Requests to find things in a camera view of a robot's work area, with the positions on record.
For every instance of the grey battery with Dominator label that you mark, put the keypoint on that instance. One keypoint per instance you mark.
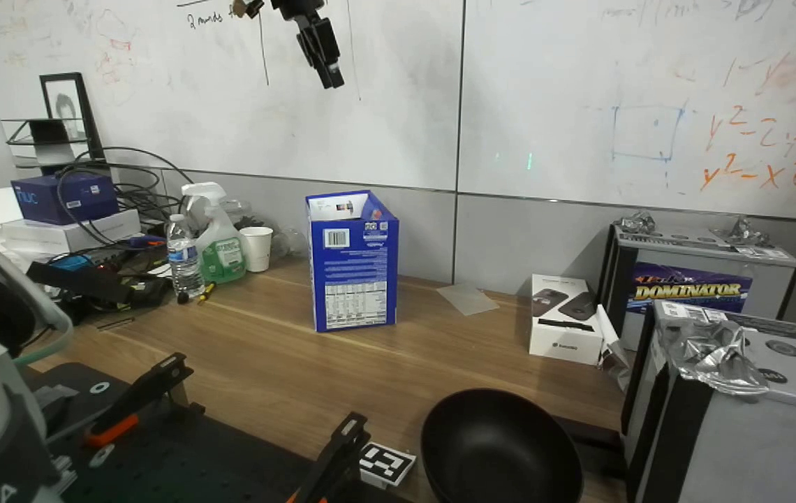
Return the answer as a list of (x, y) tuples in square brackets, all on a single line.
[(693, 255)]

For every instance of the clear water bottle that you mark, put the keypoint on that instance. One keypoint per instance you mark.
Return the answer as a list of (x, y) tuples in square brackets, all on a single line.
[(186, 268)]

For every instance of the small crumpled foil piece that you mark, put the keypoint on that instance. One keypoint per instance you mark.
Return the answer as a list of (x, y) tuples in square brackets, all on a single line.
[(634, 226), (743, 233)]

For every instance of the large crumpled foil sheet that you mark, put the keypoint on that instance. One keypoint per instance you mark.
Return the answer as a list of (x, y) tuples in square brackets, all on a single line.
[(712, 350)]

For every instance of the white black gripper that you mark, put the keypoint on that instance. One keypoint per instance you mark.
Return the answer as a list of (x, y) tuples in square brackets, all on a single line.
[(299, 8)]

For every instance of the black metal stand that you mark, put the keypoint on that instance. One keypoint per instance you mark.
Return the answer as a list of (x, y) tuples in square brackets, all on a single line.
[(48, 141)]

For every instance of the black white tag marker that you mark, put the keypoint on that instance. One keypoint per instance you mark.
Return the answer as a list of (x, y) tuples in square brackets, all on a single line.
[(387, 465)]

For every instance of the white paper cup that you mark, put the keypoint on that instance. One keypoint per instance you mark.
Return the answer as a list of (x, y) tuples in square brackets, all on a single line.
[(257, 252)]

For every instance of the clear plastic sheet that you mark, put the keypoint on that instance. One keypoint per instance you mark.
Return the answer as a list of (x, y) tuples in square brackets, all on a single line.
[(468, 298)]

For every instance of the black device pile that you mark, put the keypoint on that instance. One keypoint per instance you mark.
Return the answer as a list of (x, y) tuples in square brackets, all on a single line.
[(99, 280)]

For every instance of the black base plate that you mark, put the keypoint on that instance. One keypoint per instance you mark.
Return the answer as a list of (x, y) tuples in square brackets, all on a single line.
[(210, 465)]

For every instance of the white phone box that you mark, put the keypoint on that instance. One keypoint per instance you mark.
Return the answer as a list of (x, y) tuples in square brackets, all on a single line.
[(560, 345)]

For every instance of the black picture frame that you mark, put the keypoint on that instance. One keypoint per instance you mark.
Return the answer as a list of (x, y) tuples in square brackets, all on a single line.
[(64, 103)]

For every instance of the flat white box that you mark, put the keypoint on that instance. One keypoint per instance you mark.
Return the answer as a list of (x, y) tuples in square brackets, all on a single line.
[(43, 238)]

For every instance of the small dark blue box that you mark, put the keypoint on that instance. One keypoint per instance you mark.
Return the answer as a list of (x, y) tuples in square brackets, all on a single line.
[(43, 201)]

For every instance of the black bowl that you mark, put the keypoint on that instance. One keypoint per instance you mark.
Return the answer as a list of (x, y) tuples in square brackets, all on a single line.
[(497, 448)]

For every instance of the blue cardboard box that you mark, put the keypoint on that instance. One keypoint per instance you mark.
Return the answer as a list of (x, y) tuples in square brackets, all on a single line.
[(349, 280)]

